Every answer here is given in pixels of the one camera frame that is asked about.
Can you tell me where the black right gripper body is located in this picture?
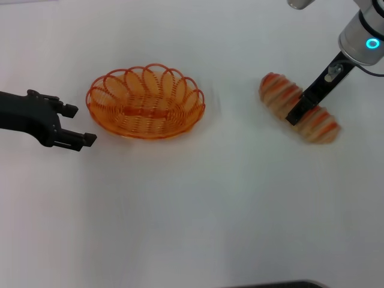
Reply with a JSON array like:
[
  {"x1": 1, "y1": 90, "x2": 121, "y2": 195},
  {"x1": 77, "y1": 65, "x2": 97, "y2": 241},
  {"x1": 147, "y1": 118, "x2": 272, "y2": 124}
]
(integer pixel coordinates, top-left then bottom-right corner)
[{"x1": 301, "y1": 50, "x2": 356, "y2": 106}]

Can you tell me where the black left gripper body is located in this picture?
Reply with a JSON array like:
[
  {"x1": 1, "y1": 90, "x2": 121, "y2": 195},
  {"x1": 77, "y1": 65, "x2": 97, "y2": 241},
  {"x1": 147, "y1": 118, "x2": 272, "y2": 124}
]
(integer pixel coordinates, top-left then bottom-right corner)
[{"x1": 0, "y1": 89, "x2": 61, "y2": 149}]

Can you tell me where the striped bread loaf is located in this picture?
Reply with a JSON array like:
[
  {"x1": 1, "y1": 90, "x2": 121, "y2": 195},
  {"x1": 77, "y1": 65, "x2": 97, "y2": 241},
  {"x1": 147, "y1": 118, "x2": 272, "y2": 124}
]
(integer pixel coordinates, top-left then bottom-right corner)
[{"x1": 258, "y1": 71, "x2": 342, "y2": 146}]

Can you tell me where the orange wire basket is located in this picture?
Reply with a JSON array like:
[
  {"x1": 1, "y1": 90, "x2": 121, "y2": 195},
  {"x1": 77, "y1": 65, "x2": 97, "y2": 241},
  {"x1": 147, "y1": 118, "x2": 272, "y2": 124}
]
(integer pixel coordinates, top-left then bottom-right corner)
[{"x1": 85, "y1": 62, "x2": 206, "y2": 141}]

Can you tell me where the silver bolt on right gripper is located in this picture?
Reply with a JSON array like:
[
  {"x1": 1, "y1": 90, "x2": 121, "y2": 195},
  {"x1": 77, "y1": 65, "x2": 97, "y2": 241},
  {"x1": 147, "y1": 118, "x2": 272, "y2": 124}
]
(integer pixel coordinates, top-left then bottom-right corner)
[{"x1": 325, "y1": 64, "x2": 343, "y2": 82}]

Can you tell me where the dark object at table edge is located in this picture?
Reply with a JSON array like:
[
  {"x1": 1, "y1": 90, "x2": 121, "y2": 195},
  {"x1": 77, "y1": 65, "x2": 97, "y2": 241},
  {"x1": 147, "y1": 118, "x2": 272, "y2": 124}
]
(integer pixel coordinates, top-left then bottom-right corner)
[{"x1": 230, "y1": 280, "x2": 328, "y2": 288}]

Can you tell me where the thin black cable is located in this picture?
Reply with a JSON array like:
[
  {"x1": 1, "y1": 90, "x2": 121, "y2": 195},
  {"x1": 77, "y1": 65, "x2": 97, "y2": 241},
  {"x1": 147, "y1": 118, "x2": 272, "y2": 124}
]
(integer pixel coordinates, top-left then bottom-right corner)
[{"x1": 355, "y1": 64, "x2": 384, "y2": 77}]

